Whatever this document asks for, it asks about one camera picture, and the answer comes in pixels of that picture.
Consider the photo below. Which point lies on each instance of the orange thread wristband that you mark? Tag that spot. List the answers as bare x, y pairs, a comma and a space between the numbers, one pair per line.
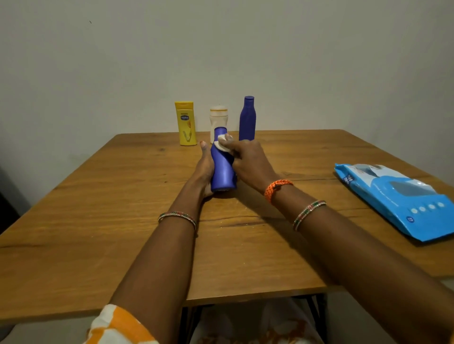
276, 189

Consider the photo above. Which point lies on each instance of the wooden table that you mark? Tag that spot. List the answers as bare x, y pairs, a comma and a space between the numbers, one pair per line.
88, 212

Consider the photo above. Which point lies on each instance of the white bottle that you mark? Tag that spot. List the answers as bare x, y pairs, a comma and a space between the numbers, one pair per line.
218, 118

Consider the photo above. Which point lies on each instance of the blue wet wipes pack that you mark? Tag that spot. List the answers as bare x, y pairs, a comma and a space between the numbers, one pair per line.
400, 202

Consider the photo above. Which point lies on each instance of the blue scribbled bottle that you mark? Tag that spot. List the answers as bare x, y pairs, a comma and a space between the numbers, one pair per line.
247, 120
222, 173

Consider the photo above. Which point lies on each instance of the white wet wipe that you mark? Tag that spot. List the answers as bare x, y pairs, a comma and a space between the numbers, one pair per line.
221, 146

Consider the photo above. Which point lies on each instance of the person's right forearm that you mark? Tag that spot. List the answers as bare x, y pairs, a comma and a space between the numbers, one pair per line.
372, 262

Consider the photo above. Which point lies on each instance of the person's right hand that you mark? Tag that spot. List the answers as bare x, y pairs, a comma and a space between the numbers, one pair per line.
253, 163

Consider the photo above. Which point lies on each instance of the thin beaded bangle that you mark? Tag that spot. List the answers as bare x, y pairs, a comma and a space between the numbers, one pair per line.
308, 214
177, 215

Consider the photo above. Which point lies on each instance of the person's left hand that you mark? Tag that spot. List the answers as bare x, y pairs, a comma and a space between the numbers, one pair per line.
205, 170

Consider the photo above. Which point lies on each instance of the yellow bottle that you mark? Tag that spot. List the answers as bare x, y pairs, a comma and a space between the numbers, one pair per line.
186, 125

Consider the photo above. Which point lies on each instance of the person's left forearm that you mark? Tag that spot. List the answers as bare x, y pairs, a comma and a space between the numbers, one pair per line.
159, 265

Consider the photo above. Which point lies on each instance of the black metal table leg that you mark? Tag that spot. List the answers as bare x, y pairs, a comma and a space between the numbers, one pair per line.
188, 324
321, 312

